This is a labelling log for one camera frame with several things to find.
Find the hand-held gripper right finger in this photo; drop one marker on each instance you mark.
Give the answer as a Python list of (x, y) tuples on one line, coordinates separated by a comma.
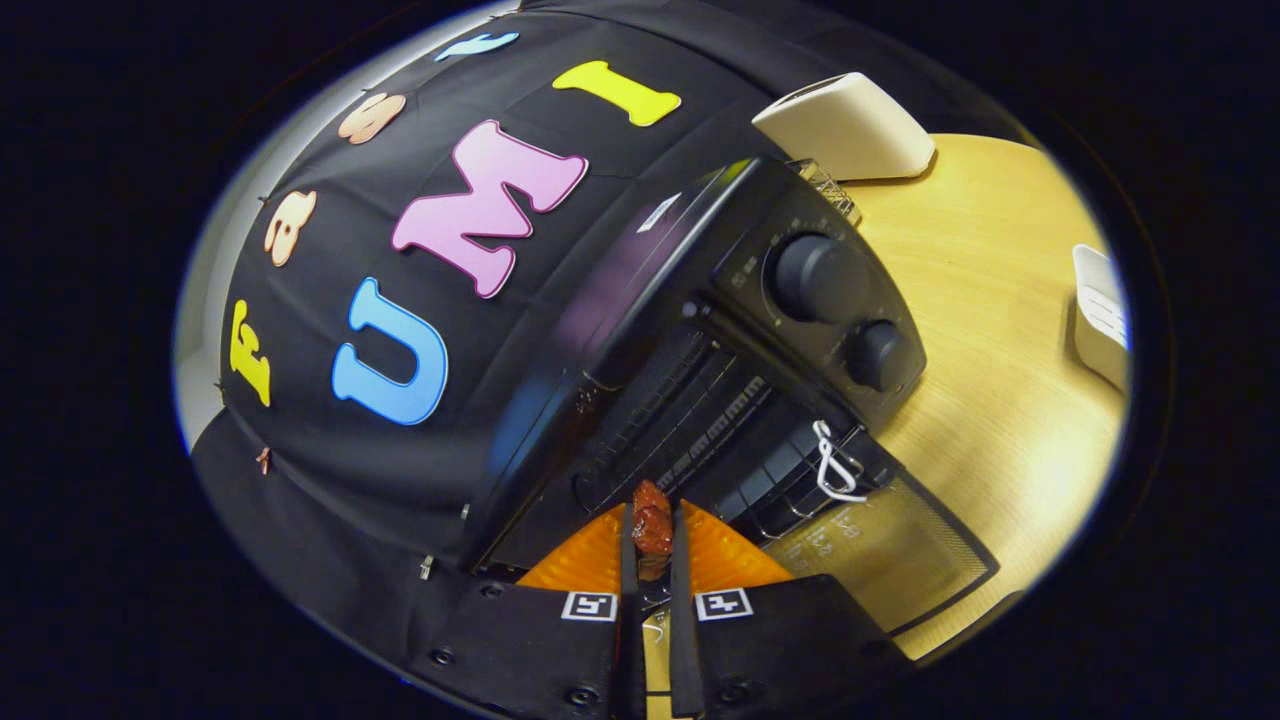
[(683, 620)]

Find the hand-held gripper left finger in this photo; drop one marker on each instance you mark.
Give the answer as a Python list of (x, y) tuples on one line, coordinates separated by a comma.
[(630, 620)]

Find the silver clip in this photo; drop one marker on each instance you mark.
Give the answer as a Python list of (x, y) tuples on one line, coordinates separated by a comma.
[(425, 567)]

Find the white rectangular plate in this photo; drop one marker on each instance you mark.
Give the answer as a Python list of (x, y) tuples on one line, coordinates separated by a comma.
[(1100, 320)]

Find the black toaster oven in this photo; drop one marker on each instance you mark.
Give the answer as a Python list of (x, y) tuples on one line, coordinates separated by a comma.
[(720, 250)]

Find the red clip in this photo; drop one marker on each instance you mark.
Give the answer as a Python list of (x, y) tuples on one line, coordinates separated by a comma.
[(263, 460)]

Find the brown steak piece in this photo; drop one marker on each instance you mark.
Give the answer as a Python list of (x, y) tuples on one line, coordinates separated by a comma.
[(652, 525)]

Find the white toaster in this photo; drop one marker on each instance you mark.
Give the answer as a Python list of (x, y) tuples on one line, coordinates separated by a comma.
[(850, 125)]

